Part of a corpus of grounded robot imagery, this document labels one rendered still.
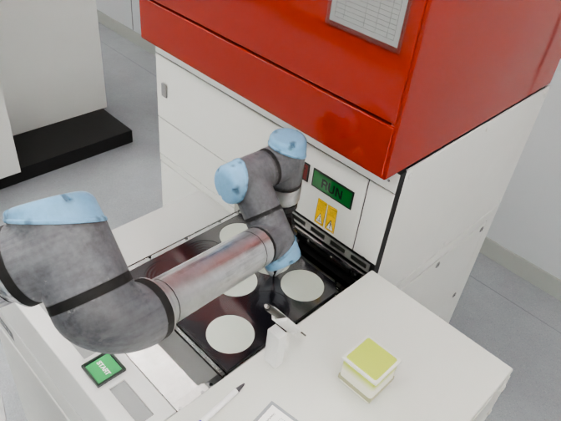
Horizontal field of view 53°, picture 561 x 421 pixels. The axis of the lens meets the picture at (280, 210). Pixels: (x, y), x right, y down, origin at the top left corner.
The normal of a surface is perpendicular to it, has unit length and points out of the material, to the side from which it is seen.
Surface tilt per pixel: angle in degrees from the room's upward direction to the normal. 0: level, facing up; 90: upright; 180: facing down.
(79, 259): 46
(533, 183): 90
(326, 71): 90
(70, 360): 0
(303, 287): 0
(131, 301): 54
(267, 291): 0
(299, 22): 90
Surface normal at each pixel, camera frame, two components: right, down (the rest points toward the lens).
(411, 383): 0.10, -0.78
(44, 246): 0.00, 0.06
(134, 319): 0.78, 0.04
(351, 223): -0.71, 0.38
